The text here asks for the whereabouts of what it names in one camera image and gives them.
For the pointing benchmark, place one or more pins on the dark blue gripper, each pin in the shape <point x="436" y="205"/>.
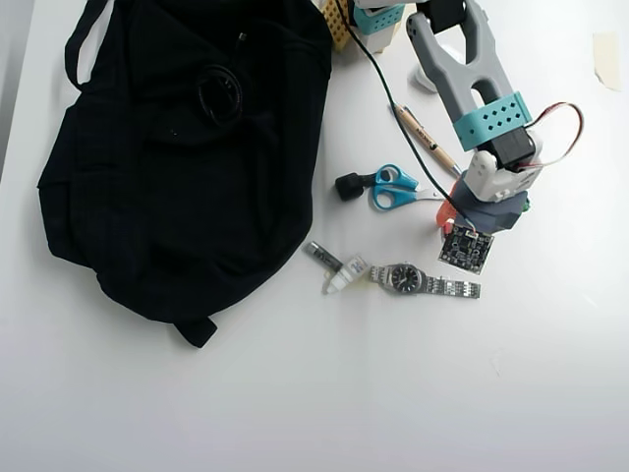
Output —
<point x="492" y="214"/>

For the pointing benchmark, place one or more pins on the grey teal robot arm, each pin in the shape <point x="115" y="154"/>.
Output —
<point x="452" y="78"/>

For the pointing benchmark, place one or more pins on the grey black usb stick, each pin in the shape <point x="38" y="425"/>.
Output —
<point x="324" y="254"/>

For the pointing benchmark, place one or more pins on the black fabric bag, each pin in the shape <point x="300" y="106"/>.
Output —
<point x="172" y="196"/>

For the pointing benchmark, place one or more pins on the wooden ballpoint pen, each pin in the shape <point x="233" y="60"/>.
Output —
<point x="428" y="141"/>

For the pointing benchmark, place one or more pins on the small green object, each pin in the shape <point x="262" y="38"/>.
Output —
<point x="527" y="204"/>

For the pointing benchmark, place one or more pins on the small white dropper bottle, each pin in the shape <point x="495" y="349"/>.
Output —
<point x="346" y="273"/>

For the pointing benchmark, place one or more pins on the yellow perforated block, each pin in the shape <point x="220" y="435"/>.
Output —
<point x="336" y="24"/>

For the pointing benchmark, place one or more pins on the beige paper piece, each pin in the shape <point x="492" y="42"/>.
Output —
<point x="608" y="59"/>

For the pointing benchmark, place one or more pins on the black camera circuit board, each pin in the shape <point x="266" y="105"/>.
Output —
<point x="464" y="248"/>

